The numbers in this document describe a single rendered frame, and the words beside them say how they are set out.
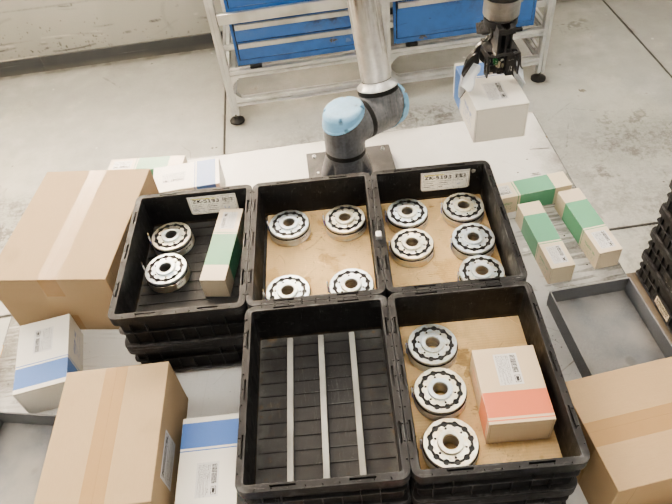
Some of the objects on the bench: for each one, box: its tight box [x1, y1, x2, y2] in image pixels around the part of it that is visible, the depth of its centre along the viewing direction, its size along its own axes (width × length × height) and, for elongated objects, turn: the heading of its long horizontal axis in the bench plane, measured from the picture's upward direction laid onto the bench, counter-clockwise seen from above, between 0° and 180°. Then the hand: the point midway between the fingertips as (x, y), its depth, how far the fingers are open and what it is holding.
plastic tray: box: [546, 277, 672, 378], centre depth 144 cm, size 27×20×5 cm
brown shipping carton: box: [565, 357, 672, 504], centre depth 121 cm, size 30×22×16 cm
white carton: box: [153, 158, 226, 193], centre depth 190 cm, size 20×12×9 cm, turn 103°
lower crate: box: [125, 337, 244, 371], centre depth 159 cm, size 40×30×12 cm
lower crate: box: [409, 480, 577, 504], centre depth 130 cm, size 40×30×12 cm
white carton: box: [12, 314, 84, 414], centre depth 150 cm, size 20×12×9 cm, turn 20°
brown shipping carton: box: [34, 361, 188, 504], centre depth 129 cm, size 30×22×16 cm
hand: (489, 92), depth 147 cm, fingers closed on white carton, 14 cm apart
